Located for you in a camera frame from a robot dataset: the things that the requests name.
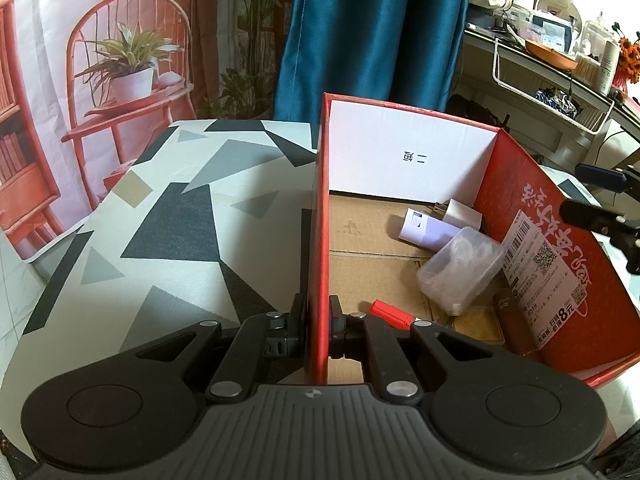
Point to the white desk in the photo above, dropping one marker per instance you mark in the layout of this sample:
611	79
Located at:
480	42

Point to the orange tray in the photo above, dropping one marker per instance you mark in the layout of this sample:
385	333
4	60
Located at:
550	55

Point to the red cardboard box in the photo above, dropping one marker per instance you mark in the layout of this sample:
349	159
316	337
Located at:
320	260

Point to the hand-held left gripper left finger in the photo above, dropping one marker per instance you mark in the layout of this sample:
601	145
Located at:
298	321

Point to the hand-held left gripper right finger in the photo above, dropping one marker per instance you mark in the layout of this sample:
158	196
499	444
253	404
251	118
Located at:
336	326

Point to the labelled storage box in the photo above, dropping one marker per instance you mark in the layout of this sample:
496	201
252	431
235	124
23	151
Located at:
552	32

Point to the gold glitter square case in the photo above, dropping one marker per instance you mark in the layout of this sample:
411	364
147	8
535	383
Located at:
480	327

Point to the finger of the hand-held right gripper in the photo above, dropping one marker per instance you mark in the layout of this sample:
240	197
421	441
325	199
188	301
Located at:
580	212
600	175

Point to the small purple white box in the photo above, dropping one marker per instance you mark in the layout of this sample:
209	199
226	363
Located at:
430	232

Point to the teal curtain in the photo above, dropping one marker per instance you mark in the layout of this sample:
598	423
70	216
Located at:
375	35

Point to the blue patterned cloth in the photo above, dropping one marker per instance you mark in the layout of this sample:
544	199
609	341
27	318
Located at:
557	102

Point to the geometric patterned tablecloth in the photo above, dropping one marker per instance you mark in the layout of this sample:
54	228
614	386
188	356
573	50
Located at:
175	240

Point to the white charger plug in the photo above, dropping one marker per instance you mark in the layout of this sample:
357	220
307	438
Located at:
466	217

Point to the printed room backdrop cloth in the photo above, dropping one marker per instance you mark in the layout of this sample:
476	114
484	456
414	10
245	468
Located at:
50	60

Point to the orange flowers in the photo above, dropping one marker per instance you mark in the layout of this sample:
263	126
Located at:
629	55

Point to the clear plastic container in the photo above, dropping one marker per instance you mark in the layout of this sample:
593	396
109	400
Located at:
460	270

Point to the red marker pen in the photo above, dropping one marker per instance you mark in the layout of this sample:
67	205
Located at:
390	312

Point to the clear jar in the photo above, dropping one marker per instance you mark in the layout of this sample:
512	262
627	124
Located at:
599	37

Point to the cotton swab container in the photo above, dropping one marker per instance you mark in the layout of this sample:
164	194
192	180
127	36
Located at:
595	75

